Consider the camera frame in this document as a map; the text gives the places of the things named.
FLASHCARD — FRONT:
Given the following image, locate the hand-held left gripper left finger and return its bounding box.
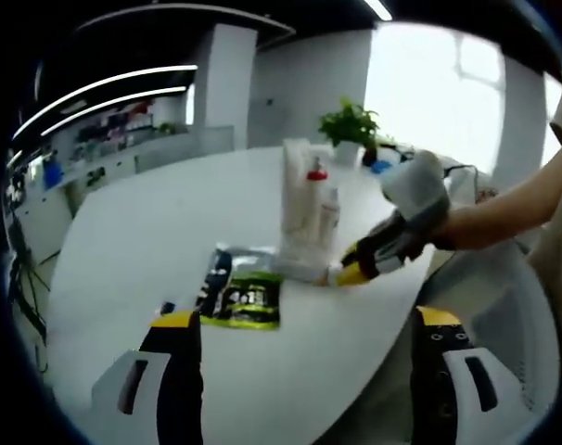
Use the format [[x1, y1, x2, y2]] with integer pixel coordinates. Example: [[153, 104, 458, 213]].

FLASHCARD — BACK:
[[91, 310, 204, 445]]

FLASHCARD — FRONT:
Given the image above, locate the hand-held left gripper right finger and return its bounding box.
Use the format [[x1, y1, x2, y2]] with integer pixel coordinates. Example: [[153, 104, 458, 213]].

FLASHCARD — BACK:
[[408, 305, 529, 445]]

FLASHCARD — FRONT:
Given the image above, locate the large white skincare tube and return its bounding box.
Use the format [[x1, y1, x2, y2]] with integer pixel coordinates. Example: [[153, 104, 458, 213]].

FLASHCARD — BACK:
[[274, 137, 340, 284]]

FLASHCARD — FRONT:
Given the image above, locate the red collar skincare pump bottle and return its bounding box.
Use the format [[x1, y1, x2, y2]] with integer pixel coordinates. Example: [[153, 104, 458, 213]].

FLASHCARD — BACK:
[[306, 156, 340, 233]]

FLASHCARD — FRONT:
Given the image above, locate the green and black packet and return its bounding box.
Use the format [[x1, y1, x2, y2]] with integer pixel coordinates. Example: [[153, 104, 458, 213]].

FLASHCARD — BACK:
[[197, 240, 283, 321]]

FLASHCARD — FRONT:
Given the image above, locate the blue storage bin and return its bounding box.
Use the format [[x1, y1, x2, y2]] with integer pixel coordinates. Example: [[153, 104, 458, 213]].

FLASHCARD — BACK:
[[43, 161, 64, 189]]

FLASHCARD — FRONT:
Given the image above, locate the white office chair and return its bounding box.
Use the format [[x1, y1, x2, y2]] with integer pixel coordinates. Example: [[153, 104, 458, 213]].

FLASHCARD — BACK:
[[466, 240, 561, 418]]

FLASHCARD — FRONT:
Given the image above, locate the green plant in white pot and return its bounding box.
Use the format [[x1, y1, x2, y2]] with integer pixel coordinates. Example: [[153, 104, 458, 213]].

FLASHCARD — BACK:
[[318, 97, 382, 162]]

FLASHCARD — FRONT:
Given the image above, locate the person's beige shirt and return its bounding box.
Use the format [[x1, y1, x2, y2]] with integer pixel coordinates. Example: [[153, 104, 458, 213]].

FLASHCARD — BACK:
[[526, 83, 562, 325]]

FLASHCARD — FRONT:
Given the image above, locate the wide ceiling light strip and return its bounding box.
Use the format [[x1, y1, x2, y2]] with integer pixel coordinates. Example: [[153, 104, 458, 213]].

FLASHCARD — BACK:
[[363, 0, 394, 22]]

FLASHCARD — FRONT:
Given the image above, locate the frosted glass partition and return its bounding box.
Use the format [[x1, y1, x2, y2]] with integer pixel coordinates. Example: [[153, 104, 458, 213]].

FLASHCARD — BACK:
[[134, 123, 236, 173]]

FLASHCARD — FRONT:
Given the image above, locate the white display counter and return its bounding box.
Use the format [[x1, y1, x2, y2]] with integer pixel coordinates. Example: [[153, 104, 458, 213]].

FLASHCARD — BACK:
[[25, 122, 236, 233]]

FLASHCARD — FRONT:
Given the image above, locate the black cable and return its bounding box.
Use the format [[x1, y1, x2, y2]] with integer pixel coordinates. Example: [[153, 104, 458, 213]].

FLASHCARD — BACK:
[[9, 222, 49, 372]]

